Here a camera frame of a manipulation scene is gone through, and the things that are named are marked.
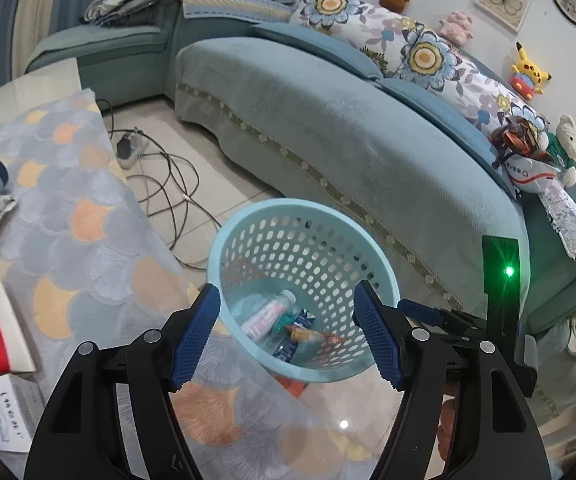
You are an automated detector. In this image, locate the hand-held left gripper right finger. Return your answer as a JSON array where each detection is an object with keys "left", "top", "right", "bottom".
[{"left": 353, "top": 280, "right": 554, "bottom": 480}]

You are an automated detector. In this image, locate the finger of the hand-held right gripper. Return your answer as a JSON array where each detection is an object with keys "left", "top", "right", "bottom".
[{"left": 398, "top": 299, "right": 489, "bottom": 343}]

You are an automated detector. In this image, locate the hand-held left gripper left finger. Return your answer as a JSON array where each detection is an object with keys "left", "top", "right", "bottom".
[{"left": 24, "top": 282, "right": 221, "bottom": 480}]

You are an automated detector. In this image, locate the light blue perforated plastic basket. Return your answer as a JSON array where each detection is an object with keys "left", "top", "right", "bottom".
[{"left": 207, "top": 198, "right": 401, "bottom": 385}]

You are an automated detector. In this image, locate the orange snack wrapper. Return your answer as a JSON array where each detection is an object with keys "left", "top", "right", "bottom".
[{"left": 285, "top": 324, "right": 343, "bottom": 347}]

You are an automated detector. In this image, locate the pink labelled plastic bottle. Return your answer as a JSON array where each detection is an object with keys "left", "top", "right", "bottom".
[{"left": 240, "top": 290, "right": 296, "bottom": 341}]

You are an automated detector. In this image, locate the blue snack packet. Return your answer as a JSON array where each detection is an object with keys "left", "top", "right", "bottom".
[{"left": 273, "top": 308, "right": 316, "bottom": 361}]

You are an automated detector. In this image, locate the rolled white patterned cloth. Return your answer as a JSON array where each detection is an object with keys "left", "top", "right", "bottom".
[{"left": 540, "top": 185, "right": 576, "bottom": 261}]

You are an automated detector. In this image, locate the white plastic bag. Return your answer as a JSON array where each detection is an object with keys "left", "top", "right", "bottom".
[{"left": 505, "top": 152, "right": 569, "bottom": 196}]

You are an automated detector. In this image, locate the scale patterned tablecloth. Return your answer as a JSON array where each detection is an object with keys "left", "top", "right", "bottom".
[{"left": 0, "top": 89, "right": 383, "bottom": 480}]

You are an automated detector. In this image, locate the cream teddy bear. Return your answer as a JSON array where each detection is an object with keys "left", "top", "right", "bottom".
[{"left": 543, "top": 115, "right": 576, "bottom": 188}]

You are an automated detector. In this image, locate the blue sofa cushion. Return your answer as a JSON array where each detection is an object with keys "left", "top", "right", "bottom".
[
  {"left": 250, "top": 22, "right": 383, "bottom": 80},
  {"left": 375, "top": 78, "right": 519, "bottom": 201}
]

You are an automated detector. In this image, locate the white cardboard box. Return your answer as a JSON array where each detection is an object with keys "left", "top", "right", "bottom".
[{"left": 0, "top": 374, "right": 46, "bottom": 453}]

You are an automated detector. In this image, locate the teal fabric sofa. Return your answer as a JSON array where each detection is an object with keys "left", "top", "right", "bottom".
[{"left": 24, "top": 0, "right": 576, "bottom": 441}]

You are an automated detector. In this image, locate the yellow plush toy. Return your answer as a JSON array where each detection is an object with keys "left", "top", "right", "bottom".
[{"left": 510, "top": 41, "right": 553, "bottom": 98}]

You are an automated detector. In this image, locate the floral pillow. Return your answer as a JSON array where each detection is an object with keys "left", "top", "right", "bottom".
[
  {"left": 398, "top": 27, "right": 549, "bottom": 143},
  {"left": 289, "top": 0, "right": 421, "bottom": 76}
]

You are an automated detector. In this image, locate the pink plush toy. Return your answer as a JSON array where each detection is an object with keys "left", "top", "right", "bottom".
[{"left": 439, "top": 11, "right": 475, "bottom": 47}]

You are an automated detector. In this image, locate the blue striped sofa throw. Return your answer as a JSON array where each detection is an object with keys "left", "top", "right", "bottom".
[{"left": 180, "top": 0, "right": 293, "bottom": 23}]

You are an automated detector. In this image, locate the white power strip with cables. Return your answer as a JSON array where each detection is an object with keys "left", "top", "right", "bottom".
[{"left": 98, "top": 100, "right": 229, "bottom": 268}]

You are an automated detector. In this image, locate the butterfly picture frame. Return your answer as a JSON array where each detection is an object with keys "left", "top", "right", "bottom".
[{"left": 474, "top": 0, "right": 531, "bottom": 33}]

